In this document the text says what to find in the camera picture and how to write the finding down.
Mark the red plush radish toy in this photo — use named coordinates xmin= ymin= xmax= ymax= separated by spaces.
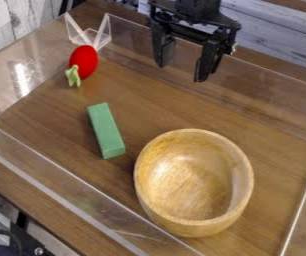
xmin=65 ymin=45 xmax=99 ymax=87

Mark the wooden bowl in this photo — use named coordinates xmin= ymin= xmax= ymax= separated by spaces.
xmin=133 ymin=128 xmax=255 ymax=238

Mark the clear acrylic corner bracket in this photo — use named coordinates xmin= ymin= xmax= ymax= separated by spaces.
xmin=64 ymin=13 xmax=112 ymax=51

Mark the black clamp under table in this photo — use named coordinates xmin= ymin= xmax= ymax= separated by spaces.
xmin=0 ymin=220 xmax=56 ymax=256

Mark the clear acrylic tray wall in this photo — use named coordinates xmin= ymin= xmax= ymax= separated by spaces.
xmin=0 ymin=9 xmax=306 ymax=256

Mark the green rectangular block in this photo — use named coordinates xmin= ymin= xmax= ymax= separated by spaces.
xmin=88 ymin=103 xmax=125 ymax=159

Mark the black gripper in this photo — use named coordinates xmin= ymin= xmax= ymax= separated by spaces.
xmin=148 ymin=0 xmax=242 ymax=82

